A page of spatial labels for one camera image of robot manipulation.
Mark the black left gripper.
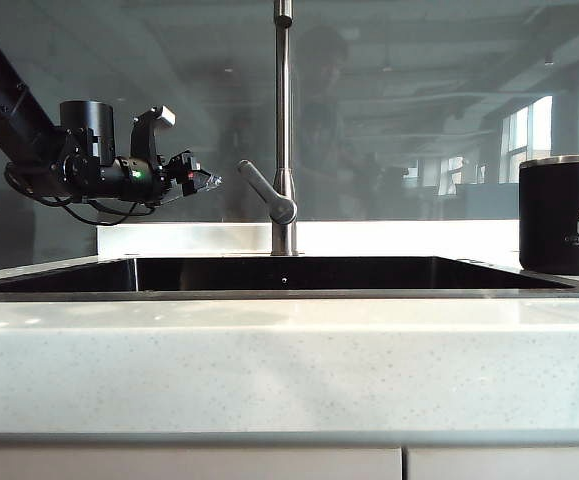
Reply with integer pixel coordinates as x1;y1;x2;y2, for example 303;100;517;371
165;148;224;197

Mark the brushed steel faucet lever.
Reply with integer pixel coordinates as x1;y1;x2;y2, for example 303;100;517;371
234;159;298;225

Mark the black steel mug with handle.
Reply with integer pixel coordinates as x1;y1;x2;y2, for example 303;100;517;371
518;153;579;277

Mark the brushed steel faucet pipe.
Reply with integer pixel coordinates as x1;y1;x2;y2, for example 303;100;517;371
267;0;299;257

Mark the black sink basin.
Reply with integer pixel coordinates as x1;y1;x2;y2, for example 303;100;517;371
0;254;579;302

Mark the beige cabinet front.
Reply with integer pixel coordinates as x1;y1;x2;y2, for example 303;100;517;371
0;446;403;480
405;446;579;480

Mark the black left camera mount bracket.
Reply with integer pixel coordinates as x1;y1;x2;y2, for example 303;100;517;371
129;104;170;164

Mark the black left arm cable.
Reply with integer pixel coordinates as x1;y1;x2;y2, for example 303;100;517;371
3;164;158;226

